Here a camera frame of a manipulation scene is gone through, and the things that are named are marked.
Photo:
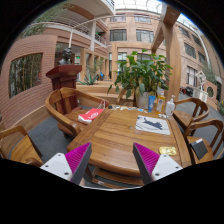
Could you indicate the small agave plant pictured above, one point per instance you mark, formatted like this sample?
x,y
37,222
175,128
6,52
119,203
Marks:
x,y
89,79

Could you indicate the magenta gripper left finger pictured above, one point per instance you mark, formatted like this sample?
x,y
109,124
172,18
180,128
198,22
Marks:
x,y
70,166

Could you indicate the wooden chair right far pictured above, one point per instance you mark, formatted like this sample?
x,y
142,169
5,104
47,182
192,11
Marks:
x,y
200,112

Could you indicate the yellow bottle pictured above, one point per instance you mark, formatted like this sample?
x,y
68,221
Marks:
x,y
160,103

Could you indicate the wooden armchair left far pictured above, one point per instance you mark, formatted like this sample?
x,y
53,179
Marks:
x,y
66,104

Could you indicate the wooden table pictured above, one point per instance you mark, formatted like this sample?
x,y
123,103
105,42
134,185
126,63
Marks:
x,y
112,135

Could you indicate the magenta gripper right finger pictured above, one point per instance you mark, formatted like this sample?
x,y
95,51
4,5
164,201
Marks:
x,y
153,166

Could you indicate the dark bust statue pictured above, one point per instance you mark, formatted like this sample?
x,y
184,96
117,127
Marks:
x,y
66,57

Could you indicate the wooden chair left near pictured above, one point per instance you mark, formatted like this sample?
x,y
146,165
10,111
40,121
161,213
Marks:
x,y
16,145

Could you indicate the white sculpture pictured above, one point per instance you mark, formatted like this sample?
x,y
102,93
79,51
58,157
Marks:
x,y
198,92

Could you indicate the wooden pillar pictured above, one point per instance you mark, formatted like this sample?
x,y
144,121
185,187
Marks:
x,y
166,32

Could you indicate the white plant pot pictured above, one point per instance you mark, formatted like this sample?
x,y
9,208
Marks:
x,y
142,99

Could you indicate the wooden chair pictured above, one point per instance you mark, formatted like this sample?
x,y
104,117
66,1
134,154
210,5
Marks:
x,y
200,112
16,145
212,146

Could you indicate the black box on chair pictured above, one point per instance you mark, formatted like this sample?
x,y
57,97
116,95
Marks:
x,y
199,148

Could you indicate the red and white bag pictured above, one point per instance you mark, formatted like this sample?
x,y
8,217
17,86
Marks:
x,y
90,115

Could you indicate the white pump bottle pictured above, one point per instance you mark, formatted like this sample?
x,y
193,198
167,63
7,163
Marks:
x,y
170,106

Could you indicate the dark wooden pedestal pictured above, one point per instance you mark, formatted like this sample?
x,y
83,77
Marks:
x,y
63,76

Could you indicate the large green potted plant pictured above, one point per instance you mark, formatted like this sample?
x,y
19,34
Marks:
x,y
142,76

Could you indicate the blue tube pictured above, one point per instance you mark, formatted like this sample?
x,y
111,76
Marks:
x,y
151,103

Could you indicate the wooden chair right near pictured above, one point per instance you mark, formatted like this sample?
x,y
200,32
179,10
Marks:
x,y
212,146

